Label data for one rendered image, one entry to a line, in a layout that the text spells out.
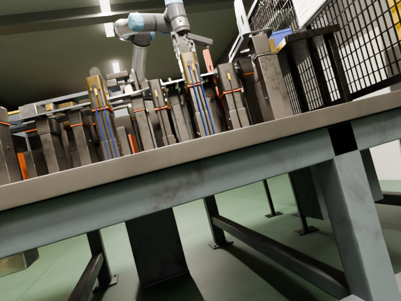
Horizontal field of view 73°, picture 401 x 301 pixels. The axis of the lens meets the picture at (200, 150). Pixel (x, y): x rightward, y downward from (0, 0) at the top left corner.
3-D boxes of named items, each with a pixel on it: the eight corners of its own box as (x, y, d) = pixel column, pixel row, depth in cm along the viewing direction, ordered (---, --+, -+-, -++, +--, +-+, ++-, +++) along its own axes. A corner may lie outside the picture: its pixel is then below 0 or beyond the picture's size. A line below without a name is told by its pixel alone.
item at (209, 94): (212, 147, 119) (196, 84, 120) (210, 147, 123) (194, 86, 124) (227, 143, 120) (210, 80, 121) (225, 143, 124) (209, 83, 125)
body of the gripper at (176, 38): (178, 63, 121) (170, 37, 121) (196, 58, 122) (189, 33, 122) (178, 56, 113) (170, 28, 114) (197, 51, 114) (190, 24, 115)
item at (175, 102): (183, 154, 118) (166, 90, 119) (183, 154, 123) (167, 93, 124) (194, 151, 118) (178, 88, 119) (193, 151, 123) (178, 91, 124)
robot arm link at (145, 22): (105, 20, 154) (130, 6, 114) (125, 20, 159) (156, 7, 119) (108, 42, 158) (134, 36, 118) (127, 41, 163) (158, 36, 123)
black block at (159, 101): (166, 157, 96) (145, 78, 97) (166, 158, 106) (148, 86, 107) (180, 154, 97) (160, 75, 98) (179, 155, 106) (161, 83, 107)
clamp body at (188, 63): (203, 147, 93) (178, 51, 94) (200, 149, 105) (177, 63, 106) (221, 143, 94) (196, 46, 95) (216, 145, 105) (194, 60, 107)
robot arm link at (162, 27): (148, 21, 129) (154, 7, 119) (169, 21, 134) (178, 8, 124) (152, 37, 129) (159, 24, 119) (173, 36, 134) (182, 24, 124)
